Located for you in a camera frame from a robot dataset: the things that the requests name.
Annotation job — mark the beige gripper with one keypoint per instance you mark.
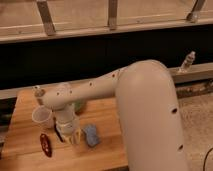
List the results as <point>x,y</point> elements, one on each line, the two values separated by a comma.
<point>68,123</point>

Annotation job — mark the black white striped eraser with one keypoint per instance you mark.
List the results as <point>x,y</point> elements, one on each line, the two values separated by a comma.
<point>58,134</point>

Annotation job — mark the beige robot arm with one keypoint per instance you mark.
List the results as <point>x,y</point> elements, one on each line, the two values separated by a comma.
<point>148,111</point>

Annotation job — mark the blue sponge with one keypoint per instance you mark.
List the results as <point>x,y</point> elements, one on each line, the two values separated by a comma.
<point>92,138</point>

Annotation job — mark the dark red oval object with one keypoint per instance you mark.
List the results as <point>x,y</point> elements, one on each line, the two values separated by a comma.
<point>46,145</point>

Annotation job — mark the green bowl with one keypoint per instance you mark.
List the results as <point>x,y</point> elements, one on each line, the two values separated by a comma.
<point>79,106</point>

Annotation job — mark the clear plastic cup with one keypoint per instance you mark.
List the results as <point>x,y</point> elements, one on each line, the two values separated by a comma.
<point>43,116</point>

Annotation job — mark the small clear plastic bottle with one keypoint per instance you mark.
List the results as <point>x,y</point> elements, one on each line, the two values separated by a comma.
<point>38,93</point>

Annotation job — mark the clear bottle on ledge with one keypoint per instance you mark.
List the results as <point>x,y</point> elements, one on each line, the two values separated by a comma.
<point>188,61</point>

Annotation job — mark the left metal rail bracket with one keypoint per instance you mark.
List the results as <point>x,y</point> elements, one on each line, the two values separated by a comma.
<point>46,17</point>

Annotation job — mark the metal rail bracket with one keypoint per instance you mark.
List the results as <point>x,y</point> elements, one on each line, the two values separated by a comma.
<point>46,17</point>
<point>112,14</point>
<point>193,15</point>

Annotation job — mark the middle metal rail bracket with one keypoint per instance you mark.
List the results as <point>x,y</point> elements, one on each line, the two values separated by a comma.
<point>112,14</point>

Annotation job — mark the right metal rail bracket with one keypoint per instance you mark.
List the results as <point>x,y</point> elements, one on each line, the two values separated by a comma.
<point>193,15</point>

